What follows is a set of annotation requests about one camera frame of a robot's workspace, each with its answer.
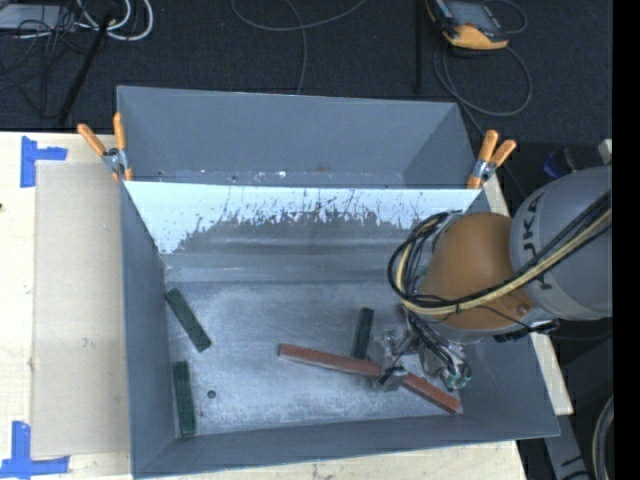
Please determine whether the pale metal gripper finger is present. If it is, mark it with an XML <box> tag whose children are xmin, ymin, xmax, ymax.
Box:
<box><xmin>370</xmin><ymin>330</ymin><xmax>403</xmax><ymax>364</ymax></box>
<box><xmin>373</xmin><ymin>365</ymin><xmax>408</xmax><ymax>394</ymax></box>

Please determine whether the dark green flat block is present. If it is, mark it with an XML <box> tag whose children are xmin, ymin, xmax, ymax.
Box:
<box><xmin>350</xmin><ymin>307</ymin><xmax>376</xmax><ymax>361</ymax></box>
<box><xmin>164</xmin><ymin>287</ymin><xmax>213</xmax><ymax>354</ymax></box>
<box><xmin>171</xmin><ymin>360</ymin><xmax>198</xmax><ymax>438</ymax></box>

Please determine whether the red-brown flat block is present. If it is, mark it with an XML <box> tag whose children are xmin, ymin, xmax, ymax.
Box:
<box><xmin>277</xmin><ymin>343</ymin><xmax>386</xmax><ymax>380</ymax></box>
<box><xmin>399</xmin><ymin>371</ymin><xmax>463</xmax><ymax>415</ymax></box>

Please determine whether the grey metal bin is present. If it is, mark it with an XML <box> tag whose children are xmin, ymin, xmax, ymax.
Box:
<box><xmin>115</xmin><ymin>85</ymin><xmax>562</xmax><ymax>479</ymax></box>

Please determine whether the pale wood flat board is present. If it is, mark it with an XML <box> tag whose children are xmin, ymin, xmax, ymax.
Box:
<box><xmin>29</xmin><ymin>160</ymin><xmax>133</xmax><ymax>462</ymax></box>

